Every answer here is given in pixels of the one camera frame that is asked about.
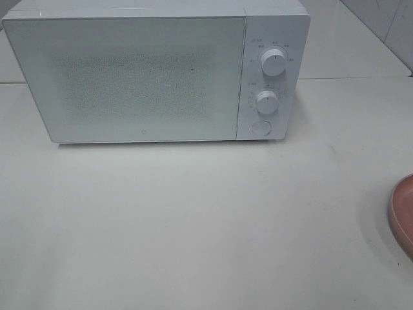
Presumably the pink round plate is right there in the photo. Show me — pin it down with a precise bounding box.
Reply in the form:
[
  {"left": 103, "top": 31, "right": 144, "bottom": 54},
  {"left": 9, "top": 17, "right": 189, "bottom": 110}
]
[{"left": 388, "top": 174, "right": 412, "bottom": 260}]

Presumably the lower white round knob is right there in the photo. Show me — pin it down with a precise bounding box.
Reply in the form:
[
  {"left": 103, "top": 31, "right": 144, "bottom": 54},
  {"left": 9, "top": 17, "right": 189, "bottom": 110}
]
[{"left": 256, "top": 90, "right": 279, "bottom": 114}]

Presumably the white microwave door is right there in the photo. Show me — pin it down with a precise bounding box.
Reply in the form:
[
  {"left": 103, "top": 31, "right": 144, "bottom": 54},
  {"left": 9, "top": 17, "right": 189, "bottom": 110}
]
[{"left": 4, "top": 17, "right": 245, "bottom": 143}]

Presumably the white microwave oven body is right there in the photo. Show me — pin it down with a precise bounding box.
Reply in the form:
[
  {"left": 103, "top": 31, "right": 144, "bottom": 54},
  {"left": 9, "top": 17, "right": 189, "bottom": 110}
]
[{"left": 1, "top": 1, "right": 310, "bottom": 142}]

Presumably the upper white round knob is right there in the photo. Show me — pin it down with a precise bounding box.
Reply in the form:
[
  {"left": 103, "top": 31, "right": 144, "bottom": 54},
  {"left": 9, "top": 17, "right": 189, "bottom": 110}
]
[{"left": 259, "top": 47, "right": 287, "bottom": 77}]

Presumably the white round door button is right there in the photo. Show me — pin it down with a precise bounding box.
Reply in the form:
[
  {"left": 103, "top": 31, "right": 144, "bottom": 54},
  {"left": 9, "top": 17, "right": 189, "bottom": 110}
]
[{"left": 252, "top": 121, "right": 272, "bottom": 136}]

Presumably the white round knob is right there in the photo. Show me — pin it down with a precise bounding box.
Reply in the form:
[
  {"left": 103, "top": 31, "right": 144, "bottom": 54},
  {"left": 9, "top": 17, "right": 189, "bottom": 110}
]
[
  {"left": 259, "top": 47, "right": 287, "bottom": 77},
  {"left": 256, "top": 90, "right": 279, "bottom": 114}
]

